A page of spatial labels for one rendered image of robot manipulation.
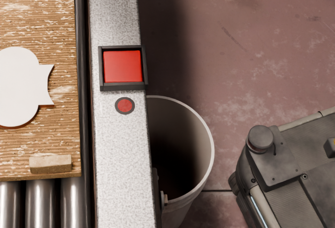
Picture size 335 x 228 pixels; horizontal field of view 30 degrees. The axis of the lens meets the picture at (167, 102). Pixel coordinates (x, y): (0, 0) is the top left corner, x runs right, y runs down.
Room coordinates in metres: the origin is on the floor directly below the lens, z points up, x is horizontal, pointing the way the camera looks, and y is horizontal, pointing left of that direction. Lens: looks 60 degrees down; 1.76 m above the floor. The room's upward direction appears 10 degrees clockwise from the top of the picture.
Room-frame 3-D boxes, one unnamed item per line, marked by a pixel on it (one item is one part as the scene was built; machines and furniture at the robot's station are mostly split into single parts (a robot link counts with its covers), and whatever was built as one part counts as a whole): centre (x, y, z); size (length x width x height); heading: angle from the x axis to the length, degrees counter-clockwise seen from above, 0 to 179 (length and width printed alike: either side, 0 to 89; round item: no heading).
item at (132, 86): (0.54, 0.08, 0.92); 0.08 x 0.08 x 0.02; 14
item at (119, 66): (0.54, 0.08, 0.92); 0.06 x 0.06 x 0.01; 14
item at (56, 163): (0.34, 0.15, 0.95); 0.06 x 0.02 x 0.03; 105
